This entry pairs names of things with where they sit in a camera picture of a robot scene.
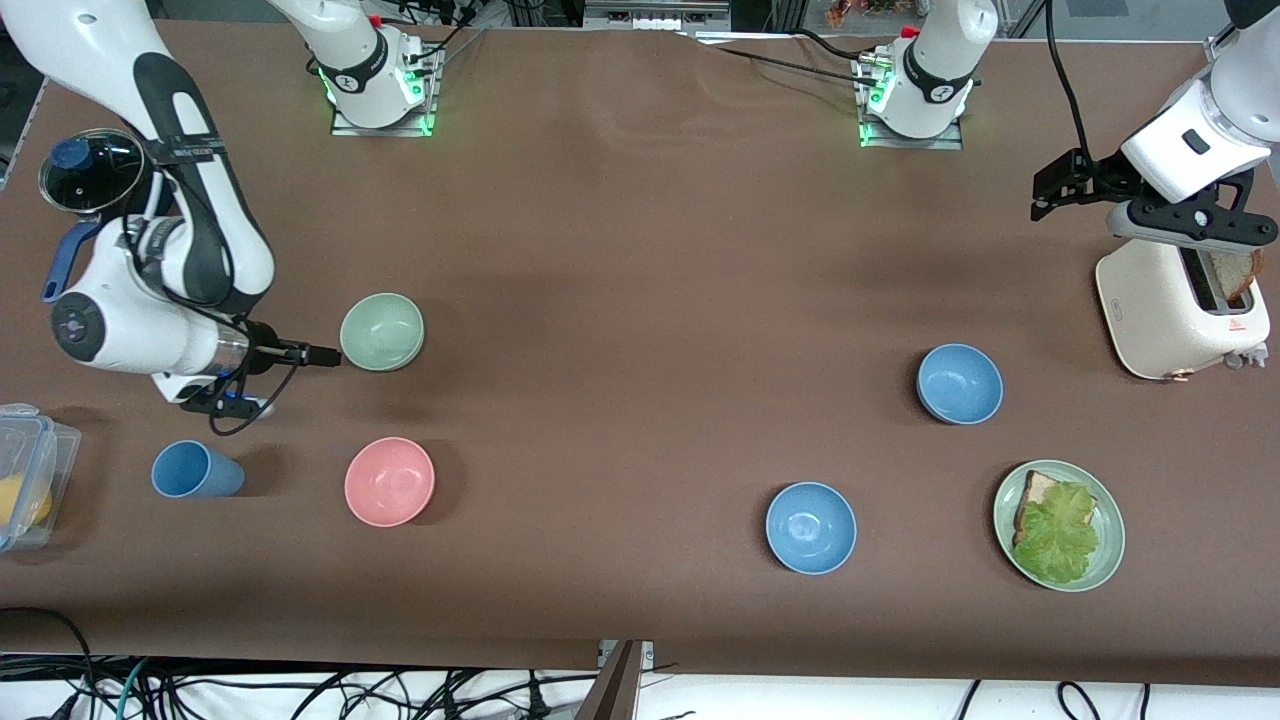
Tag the green bowl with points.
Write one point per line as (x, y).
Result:
(385, 330)

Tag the blue bowl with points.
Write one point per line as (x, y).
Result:
(960, 385)
(810, 528)

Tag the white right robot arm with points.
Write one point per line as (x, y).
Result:
(100, 60)

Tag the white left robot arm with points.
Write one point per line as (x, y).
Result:
(940, 60)

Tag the pink bowl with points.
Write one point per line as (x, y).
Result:
(390, 482)

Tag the blue cup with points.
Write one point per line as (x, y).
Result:
(195, 470)

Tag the brown bread slice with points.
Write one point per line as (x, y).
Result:
(1235, 272)

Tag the cream toaster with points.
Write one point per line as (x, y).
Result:
(1150, 320)

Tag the clear plastic container blue lid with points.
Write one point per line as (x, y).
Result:
(55, 450)

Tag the yellow fruit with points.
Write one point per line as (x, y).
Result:
(20, 500)

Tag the glass lid blue knob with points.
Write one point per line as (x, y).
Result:
(90, 180)

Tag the white bread slice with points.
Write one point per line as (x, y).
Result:
(1040, 488)

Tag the green lettuce leaf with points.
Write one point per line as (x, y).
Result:
(1060, 530)

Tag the green plate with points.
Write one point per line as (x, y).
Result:
(1110, 540)

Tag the grey metal rack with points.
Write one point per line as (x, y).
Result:
(655, 15)

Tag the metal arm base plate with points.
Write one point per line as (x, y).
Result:
(420, 120)
(870, 138)

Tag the aluminium frame profile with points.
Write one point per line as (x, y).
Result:
(20, 135)

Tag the metal table bracket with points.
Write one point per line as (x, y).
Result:
(615, 690)

